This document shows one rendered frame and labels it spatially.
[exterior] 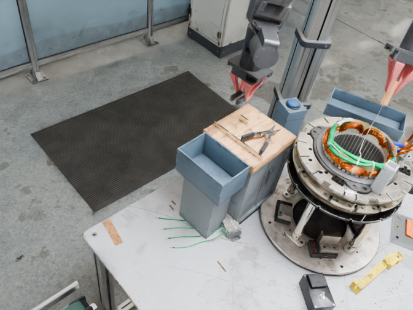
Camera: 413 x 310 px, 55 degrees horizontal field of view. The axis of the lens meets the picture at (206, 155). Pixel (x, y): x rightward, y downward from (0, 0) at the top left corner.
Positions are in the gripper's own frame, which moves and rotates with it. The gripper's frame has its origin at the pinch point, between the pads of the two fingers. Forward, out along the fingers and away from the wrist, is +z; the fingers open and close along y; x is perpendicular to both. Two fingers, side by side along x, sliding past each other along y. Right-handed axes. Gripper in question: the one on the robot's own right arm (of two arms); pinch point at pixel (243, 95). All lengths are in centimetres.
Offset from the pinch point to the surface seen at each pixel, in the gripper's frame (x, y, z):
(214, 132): -5.8, -2.6, 12.0
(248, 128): 3.4, 2.3, 11.9
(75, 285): -53, -3, 41
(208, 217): -16.8, 8.9, 30.1
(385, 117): 50, 26, 15
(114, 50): 100, -194, 115
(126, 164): 28, -87, 116
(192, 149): -12.5, -4.2, 16.0
